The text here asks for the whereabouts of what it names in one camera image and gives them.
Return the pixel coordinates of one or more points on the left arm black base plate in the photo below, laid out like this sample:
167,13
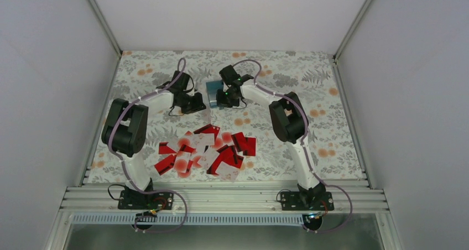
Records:
133,200

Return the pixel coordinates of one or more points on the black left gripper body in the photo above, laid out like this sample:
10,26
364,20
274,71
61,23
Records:
189,105

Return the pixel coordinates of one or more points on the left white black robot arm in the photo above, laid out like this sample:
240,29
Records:
125,129

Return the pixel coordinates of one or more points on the floral patterned table mat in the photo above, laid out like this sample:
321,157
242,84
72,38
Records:
308,74

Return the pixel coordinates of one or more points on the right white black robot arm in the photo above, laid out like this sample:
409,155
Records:
289,122

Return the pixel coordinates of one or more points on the aluminium corner post right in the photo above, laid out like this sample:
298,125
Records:
352,29

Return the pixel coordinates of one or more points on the blue slotted cable duct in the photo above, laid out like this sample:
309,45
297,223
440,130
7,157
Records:
264,219

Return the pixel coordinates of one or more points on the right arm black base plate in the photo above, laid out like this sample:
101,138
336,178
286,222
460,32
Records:
293,201

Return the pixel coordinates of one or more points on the red card lower centre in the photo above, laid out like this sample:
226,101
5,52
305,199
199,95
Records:
226,154

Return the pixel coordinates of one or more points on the aluminium rail base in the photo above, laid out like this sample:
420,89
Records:
227,197

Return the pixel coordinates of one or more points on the blue leather card holder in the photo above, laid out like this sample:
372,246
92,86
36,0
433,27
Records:
211,88

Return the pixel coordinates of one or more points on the aluminium corner post left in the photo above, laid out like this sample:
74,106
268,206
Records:
105,26

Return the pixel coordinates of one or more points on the white red-dot card lower left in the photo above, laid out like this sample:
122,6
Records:
183,166

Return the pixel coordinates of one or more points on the red card striped right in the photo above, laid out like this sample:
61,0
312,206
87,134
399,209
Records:
239,141

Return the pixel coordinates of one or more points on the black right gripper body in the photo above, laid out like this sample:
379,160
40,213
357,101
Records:
227,100

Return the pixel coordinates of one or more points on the red card far right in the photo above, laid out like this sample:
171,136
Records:
251,146

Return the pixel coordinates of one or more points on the red card lower left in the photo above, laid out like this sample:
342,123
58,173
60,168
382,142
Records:
165,164

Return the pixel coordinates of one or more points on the aluminium corner post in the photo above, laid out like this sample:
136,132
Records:
105,26
352,29

